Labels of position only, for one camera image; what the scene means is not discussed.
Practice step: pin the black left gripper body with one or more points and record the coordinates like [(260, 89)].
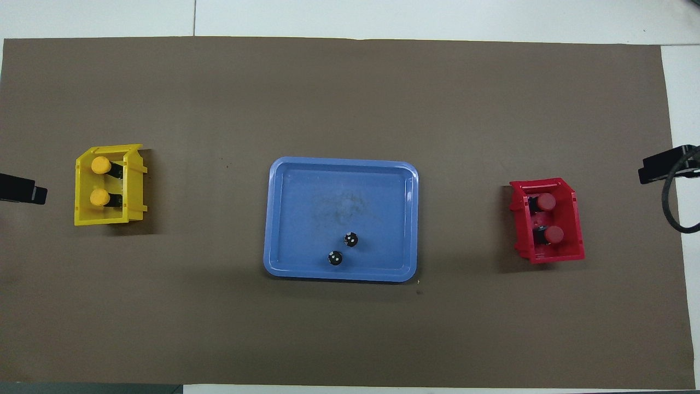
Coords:
[(16, 187)]

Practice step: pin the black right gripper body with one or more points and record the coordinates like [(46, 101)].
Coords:
[(664, 164)]

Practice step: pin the yellow push button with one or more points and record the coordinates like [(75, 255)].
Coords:
[(99, 197), (100, 164)]

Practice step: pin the red push button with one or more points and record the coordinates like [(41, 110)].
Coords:
[(554, 235), (547, 202)]

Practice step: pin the blue plastic tray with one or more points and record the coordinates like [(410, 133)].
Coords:
[(306, 219)]

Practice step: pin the yellow plastic bin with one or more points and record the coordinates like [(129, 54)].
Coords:
[(82, 218)]

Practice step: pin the red plastic bin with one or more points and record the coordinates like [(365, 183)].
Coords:
[(571, 250)]

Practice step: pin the brown table mat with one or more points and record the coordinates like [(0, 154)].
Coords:
[(219, 328)]

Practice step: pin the black cylinder component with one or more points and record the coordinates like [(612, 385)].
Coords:
[(335, 258), (350, 239)]

